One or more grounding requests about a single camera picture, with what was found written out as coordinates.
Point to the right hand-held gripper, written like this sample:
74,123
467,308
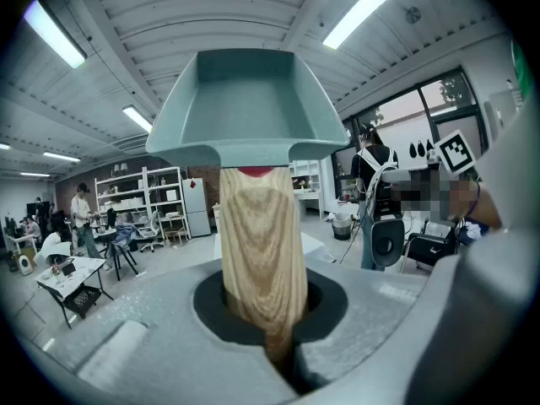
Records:
455,152

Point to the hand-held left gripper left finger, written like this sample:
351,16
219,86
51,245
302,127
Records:
169,344

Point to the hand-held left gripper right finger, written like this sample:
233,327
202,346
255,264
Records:
371,310

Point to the person's right forearm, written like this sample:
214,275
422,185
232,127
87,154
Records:
489,209

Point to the black framed window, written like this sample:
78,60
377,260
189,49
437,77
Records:
447,99

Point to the grey waste basket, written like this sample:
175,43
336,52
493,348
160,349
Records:
341,228

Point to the black armchair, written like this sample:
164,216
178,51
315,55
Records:
430,245

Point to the black metal chair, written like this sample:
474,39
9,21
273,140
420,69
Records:
124,260

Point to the black mesh basket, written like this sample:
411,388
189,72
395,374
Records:
82,301

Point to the marble pattern folding table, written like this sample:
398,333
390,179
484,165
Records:
88,265

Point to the small wooden top table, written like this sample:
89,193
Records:
174,228

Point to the white office chair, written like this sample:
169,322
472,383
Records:
151,228

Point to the blue clothes pile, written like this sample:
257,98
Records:
124,235

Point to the black tablet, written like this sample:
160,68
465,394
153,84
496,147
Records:
68,269

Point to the small round white table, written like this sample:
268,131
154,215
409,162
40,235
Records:
104,233

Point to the pale grey refrigerator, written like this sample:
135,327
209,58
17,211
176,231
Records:
196,213

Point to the white metal shelving unit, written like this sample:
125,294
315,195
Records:
122,203
169,209

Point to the white hutch cabinet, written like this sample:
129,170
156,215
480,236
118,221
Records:
310,184

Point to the white box appliance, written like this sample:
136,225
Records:
171,195

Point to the small white appliance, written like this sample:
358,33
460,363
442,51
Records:
25,264

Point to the black teardrop wall decoration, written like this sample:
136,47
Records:
430,146
412,150
420,148

